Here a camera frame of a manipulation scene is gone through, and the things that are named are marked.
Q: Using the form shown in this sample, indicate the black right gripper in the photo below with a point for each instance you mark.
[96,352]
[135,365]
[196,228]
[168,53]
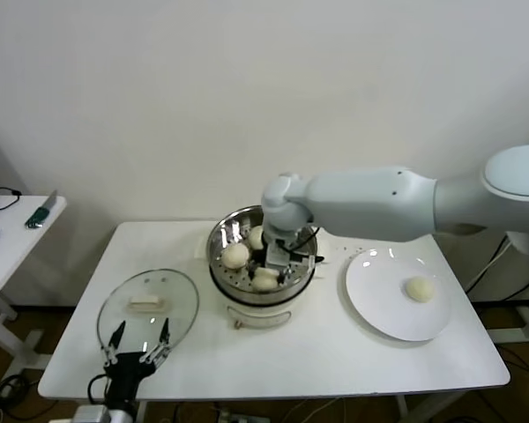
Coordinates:
[297,247]

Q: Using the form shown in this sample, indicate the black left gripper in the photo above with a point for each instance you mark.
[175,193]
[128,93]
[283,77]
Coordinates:
[125,374]

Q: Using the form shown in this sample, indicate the white steamed baozi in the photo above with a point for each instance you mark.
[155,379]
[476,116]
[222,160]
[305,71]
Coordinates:
[236,256]
[255,238]
[419,288]
[264,280]

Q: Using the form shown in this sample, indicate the round glass pot lid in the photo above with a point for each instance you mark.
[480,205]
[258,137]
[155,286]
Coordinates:
[144,304]

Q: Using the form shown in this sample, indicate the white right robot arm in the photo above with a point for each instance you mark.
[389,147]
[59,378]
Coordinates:
[379,202]

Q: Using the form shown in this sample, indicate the stainless steel steamer basket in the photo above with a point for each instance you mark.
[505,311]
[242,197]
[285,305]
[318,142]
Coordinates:
[222,231]

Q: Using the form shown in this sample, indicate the white electric cooker base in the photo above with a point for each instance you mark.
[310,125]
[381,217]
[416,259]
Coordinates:
[255,315]

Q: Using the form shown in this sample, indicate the white round plate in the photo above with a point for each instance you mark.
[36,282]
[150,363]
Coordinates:
[370,304]

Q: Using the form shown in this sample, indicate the white power strip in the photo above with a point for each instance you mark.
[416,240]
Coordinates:
[228,414]

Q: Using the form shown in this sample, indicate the white side table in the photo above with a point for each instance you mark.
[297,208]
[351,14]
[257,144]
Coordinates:
[13,247]

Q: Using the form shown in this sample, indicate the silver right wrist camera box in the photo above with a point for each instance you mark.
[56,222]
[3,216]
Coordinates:
[277,255]

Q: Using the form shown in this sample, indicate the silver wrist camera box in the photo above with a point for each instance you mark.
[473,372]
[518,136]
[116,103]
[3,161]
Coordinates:
[277,255]
[92,415]

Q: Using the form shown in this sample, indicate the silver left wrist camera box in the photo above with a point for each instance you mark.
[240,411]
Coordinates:
[92,415]

